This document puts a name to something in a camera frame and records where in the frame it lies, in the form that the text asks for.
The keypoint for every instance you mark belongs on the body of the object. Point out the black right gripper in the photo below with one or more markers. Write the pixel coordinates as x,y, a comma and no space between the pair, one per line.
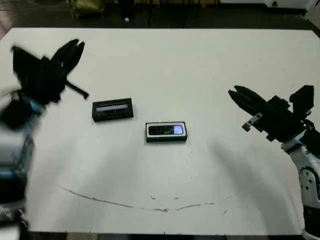
280,122

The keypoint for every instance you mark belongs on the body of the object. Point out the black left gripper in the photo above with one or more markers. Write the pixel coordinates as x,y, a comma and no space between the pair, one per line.
45,82

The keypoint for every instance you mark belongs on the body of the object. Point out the black box lid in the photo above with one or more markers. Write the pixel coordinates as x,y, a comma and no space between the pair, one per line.
112,110

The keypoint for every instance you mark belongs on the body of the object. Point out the black slim camera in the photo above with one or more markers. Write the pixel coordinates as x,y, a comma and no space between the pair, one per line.
160,130

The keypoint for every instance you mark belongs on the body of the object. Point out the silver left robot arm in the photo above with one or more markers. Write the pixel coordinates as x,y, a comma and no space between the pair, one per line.
12,145

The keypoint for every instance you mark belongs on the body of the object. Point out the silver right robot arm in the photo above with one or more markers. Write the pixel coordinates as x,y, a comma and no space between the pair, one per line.
307,175

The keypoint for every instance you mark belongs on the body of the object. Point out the black box with white insert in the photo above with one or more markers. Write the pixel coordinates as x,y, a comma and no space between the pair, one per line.
165,140

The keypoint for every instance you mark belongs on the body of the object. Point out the olive green bag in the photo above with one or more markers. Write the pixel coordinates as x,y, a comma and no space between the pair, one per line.
85,8

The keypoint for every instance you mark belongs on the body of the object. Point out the white cabinet with black knob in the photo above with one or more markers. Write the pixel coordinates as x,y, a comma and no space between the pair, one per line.
287,5

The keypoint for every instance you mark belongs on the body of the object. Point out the white board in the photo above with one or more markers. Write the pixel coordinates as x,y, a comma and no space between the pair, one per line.
315,13

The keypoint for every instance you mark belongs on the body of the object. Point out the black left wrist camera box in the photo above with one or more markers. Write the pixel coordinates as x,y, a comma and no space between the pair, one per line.
25,62

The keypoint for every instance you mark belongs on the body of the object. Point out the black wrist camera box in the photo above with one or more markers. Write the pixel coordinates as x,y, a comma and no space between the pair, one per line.
25,62
302,98

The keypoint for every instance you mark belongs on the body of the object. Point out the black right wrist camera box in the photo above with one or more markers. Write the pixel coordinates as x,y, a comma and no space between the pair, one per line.
302,98

